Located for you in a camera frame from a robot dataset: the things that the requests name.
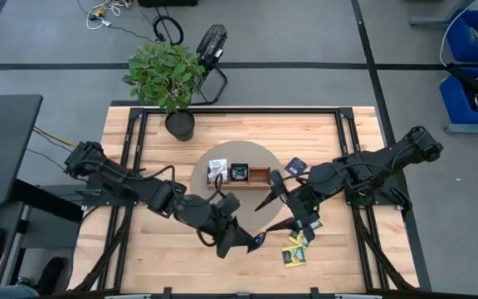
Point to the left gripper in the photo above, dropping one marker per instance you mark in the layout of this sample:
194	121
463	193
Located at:
208	218

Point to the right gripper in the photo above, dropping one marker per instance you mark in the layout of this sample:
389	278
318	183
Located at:
305	203

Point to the dark blue tea packet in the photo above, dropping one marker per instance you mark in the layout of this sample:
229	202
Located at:
239	172
259	241
295	166

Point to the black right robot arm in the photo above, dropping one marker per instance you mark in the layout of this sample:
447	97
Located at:
367	166

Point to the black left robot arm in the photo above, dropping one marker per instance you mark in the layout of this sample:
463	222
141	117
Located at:
110	176

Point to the round grey mat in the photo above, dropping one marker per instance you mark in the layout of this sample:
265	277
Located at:
249	199

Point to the wooden organizer box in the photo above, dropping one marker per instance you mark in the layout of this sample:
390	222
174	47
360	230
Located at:
259	176

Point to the black table clamp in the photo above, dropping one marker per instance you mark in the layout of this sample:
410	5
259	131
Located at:
314	292
167	292

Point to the green potted plant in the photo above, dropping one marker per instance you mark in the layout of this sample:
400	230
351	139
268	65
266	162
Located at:
164	74

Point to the black floor fan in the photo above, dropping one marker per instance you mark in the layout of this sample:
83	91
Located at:
212	41

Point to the person's shoe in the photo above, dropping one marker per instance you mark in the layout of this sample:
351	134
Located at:
52	274

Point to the blue storage bin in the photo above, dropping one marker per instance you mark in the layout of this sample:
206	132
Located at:
459	45
455	104

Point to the person's leg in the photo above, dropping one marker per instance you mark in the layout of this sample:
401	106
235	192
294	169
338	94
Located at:
19	292

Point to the black bar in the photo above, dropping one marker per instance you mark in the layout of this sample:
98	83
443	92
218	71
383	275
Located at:
471	83

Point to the black box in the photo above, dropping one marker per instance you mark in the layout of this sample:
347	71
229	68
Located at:
168	3

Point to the grey stand leg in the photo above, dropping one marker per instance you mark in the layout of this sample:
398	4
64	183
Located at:
430	20

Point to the black desk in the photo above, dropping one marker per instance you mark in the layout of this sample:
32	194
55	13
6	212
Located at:
2	149

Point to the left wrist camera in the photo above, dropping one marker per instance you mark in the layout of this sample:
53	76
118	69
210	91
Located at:
228	204

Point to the black aluminium table frame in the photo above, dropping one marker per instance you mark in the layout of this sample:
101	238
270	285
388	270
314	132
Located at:
255	111

